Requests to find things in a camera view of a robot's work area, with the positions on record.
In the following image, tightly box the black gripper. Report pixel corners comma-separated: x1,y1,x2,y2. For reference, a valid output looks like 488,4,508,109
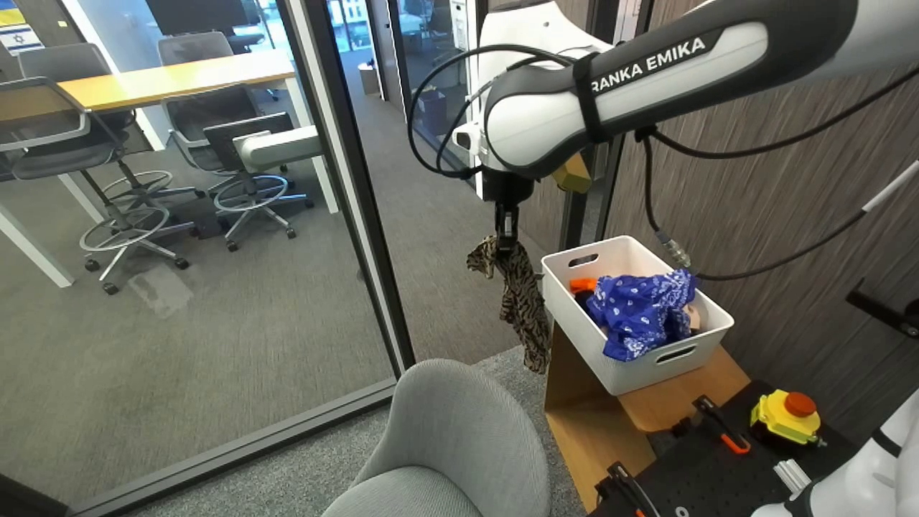
481,170,537,241

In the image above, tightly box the animal print cloth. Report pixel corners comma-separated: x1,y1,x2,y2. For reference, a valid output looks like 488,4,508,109
467,232,558,377

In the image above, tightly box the grey shell chair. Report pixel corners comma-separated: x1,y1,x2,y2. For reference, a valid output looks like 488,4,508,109
320,357,554,517

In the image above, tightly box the grey padded chair back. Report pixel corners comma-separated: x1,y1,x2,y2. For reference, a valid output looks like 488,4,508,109
232,124,326,175

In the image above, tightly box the grey office stool chair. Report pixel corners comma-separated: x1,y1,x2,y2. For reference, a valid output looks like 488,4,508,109
156,30,300,254
13,40,197,297

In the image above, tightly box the dark office chair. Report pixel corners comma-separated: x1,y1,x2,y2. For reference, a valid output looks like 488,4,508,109
142,0,277,55

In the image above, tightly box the blue paisley bandana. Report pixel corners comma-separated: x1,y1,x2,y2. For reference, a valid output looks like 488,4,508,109
583,268,701,366

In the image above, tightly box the black framed glass door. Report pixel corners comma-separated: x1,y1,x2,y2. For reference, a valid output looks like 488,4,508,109
385,0,485,198

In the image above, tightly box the white plastic storage bin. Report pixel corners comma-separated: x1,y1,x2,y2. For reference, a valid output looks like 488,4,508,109
537,232,739,400

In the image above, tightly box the beige cloth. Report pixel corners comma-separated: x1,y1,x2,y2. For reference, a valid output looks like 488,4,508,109
680,298,713,336

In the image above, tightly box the black perforated robot table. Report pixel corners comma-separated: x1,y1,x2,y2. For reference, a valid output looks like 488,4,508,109
587,383,856,517

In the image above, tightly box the yellow emergency stop button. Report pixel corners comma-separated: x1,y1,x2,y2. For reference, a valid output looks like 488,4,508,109
747,389,827,449

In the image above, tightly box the wooden top office table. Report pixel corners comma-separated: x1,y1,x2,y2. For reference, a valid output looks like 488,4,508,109
0,50,342,291

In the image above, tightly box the silver aluminium extrusion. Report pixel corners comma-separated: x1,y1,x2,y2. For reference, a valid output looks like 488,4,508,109
774,458,817,499

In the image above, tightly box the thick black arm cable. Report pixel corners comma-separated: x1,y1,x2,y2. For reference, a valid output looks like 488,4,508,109
406,40,589,182

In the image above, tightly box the black glass wall post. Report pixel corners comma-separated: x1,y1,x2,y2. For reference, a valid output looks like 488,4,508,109
277,0,421,377

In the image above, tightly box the thin black cable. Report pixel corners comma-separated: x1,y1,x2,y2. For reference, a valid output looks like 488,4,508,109
635,60,919,285

